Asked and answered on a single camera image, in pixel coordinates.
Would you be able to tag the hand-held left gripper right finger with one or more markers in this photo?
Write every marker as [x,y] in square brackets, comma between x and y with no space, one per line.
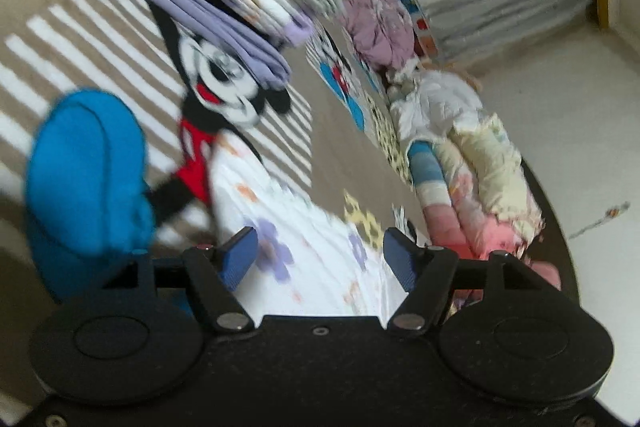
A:
[400,262]

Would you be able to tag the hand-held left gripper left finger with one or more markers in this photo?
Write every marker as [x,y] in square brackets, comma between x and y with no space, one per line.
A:
[240,257]

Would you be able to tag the white floral pajama garment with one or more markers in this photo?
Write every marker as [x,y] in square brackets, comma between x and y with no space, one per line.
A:
[310,252]

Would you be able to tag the dark wooden headboard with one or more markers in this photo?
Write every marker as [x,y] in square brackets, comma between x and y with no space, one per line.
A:
[555,227]

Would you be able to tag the white crumpled cloth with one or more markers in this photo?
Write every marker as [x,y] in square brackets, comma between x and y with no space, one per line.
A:
[440,107]

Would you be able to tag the cartoon mouse printed blanket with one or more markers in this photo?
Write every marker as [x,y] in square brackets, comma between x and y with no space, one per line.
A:
[90,147]

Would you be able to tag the purple floral quilt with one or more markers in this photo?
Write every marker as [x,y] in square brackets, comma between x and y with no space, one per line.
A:
[380,27]

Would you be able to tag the grey sheer curtain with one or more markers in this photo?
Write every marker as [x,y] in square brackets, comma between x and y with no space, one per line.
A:
[510,12]

